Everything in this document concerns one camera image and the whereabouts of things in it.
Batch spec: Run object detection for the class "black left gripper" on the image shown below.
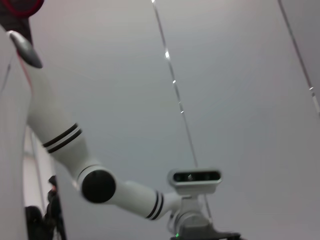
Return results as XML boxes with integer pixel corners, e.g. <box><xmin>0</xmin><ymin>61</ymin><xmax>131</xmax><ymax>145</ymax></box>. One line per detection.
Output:
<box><xmin>170</xmin><ymin>231</ymin><xmax>242</xmax><ymax>240</ymax></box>

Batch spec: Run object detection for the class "black blurred background equipment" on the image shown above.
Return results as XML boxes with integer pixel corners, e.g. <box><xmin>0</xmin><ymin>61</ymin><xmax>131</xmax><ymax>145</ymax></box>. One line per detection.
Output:
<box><xmin>24</xmin><ymin>174</ymin><xmax>67</xmax><ymax>240</ymax></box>

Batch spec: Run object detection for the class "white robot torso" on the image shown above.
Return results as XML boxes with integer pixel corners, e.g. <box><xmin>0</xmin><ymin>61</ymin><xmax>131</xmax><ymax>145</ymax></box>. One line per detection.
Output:
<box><xmin>0</xmin><ymin>24</ymin><xmax>34</xmax><ymax>240</ymax></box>

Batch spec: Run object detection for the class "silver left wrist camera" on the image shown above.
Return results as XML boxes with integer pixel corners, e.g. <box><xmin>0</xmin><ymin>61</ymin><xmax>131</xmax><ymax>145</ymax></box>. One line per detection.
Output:
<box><xmin>166</xmin><ymin>168</ymin><xmax>223</xmax><ymax>201</ymax></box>

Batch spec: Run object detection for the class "black robot head red ring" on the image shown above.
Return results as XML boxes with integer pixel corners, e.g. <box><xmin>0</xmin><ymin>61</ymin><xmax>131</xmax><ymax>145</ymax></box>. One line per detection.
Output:
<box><xmin>0</xmin><ymin>0</ymin><xmax>45</xmax><ymax>47</ymax></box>

